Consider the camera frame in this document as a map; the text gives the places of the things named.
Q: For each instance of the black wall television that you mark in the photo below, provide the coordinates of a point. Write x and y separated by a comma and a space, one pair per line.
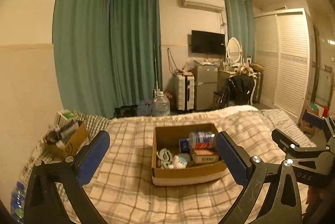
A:
208, 42

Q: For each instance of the white pole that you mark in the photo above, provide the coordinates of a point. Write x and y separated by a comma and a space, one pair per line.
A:
157, 66

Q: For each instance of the dark bag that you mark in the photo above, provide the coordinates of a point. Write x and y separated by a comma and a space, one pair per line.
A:
125, 110

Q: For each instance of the narrow green curtain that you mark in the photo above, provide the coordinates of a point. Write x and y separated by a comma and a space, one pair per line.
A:
239, 27

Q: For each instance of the red fire extinguisher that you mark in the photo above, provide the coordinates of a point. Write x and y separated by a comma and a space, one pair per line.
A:
325, 111

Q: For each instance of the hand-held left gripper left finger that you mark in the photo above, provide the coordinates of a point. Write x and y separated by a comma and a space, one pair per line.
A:
94, 158

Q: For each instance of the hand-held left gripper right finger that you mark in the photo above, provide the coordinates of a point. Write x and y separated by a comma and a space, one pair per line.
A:
230, 159

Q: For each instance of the large clear water jug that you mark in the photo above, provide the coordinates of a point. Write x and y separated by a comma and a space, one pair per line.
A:
161, 106

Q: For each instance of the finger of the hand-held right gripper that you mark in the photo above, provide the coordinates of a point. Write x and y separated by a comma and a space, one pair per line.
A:
288, 141
314, 119

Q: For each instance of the green and white carton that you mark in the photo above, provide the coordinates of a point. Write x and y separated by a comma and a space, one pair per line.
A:
66, 116

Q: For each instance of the white tissue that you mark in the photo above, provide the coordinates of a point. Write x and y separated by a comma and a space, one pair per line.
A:
174, 165

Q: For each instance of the white air conditioner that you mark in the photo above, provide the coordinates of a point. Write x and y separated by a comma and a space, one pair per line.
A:
201, 1

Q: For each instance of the clear plastic bottle blue label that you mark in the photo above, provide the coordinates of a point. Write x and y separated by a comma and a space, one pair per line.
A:
202, 140

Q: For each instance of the person's right hand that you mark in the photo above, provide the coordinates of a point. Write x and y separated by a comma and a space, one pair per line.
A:
312, 197

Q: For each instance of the clear plastic bag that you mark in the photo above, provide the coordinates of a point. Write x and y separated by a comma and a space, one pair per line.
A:
190, 64

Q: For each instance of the dressing table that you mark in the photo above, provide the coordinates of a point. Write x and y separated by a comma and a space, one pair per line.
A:
225, 77

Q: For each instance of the pack of water bottles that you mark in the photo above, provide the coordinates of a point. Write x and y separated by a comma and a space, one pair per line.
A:
144, 108

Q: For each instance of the white louvred wardrobe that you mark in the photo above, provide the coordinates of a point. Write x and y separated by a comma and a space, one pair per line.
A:
285, 66

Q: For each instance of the small brown carton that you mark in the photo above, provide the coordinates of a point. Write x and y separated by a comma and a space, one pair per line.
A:
205, 156

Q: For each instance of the grey checked bed sheet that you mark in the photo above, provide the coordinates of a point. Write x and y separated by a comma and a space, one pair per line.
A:
99, 121

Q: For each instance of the small printed cardboard box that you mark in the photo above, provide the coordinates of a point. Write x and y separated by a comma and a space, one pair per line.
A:
76, 142

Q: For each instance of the black jacket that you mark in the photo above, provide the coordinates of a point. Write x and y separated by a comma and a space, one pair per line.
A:
242, 89

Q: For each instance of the silver small fridge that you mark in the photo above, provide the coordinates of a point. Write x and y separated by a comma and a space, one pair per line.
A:
205, 87

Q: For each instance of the white chair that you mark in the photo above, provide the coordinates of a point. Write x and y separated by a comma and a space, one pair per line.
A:
252, 97

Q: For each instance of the wide green curtain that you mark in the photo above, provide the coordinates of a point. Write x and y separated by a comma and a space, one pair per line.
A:
104, 43

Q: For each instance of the white oval mirror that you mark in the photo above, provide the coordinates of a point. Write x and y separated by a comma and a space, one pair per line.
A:
233, 49

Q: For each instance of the white suitcase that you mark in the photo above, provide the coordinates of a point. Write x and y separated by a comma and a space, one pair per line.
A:
184, 93

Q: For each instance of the large cardboard box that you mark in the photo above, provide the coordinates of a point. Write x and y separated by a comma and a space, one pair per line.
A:
188, 176

